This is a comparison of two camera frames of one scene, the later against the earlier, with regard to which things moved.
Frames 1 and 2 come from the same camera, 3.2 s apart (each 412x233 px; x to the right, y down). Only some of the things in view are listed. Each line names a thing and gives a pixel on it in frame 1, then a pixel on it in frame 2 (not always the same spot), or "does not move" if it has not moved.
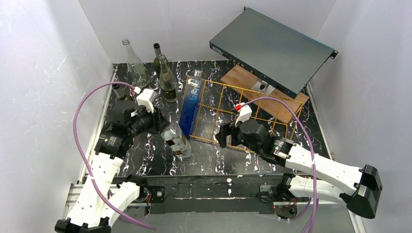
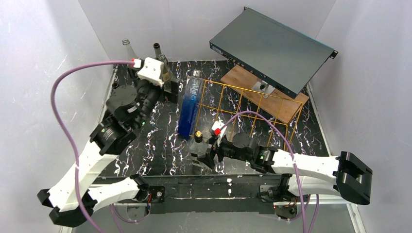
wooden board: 244,82 does not move
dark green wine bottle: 156,62 does not move
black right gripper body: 226,134 → 213,153
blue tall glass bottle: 192,100 does not move
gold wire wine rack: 222,101 does not move
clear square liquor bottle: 175,138 → 199,146
